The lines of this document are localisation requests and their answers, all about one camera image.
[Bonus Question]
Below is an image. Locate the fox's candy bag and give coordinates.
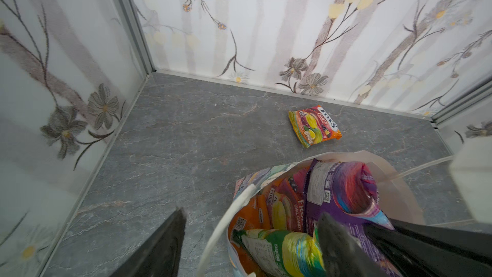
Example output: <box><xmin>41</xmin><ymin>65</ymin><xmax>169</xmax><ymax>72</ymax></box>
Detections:
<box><xmin>264</xmin><ymin>167</ymin><xmax>308</xmax><ymax>232</ymax></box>
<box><xmin>288</xmin><ymin>105</ymin><xmax>342</xmax><ymax>148</ymax></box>

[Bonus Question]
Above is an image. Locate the orange corn chips bag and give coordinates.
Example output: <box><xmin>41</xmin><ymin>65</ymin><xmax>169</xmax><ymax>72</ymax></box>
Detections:
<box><xmin>228</xmin><ymin>194</ymin><xmax>271</xmax><ymax>276</ymax></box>

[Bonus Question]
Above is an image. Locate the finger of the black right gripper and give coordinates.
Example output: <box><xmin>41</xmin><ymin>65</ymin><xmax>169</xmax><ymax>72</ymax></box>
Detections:
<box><xmin>364</xmin><ymin>219</ymin><xmax>491</xmax><ymax>277</ymax></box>

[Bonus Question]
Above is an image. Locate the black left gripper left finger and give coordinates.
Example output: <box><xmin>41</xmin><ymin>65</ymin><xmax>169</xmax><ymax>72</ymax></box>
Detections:
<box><xmin>111</xmin><ymin>209</ymin><xmax>187</xmax><ymax>277</ymax></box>

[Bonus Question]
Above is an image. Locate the white floral paper bag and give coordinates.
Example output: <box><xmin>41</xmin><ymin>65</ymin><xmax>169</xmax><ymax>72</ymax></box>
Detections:
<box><xmin>195</xmin><ymin>149</ymin><xmax>456</xmax><ymax>277</ymax></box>

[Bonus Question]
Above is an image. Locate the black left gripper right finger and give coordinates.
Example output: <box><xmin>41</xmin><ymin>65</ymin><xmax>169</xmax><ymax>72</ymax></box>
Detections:
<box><xmin>317</xmin><ymin>213</ymin><xmax>386</xmax><ymax>277</ymax></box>

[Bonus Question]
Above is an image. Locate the purple snack packet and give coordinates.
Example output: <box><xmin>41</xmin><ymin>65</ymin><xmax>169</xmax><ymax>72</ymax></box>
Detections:
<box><xmin>304</xmin><ymin>159</ymin><xmax>401</xmax><ymax>276</ymax></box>

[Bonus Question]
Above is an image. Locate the Fox's candy bag top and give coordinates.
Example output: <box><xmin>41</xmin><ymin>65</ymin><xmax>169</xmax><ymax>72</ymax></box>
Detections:
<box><xmin>288</xmin><ymin>105</ymin><xmax>342</xmax><ymax>148</ymax></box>

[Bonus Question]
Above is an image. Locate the green Fox's spring tea bag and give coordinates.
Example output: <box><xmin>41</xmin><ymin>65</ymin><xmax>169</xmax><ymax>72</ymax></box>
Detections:
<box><xmin>232</xmin><ymin>229</ymin><xmax>325</xmax><ymax>276</ymax></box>

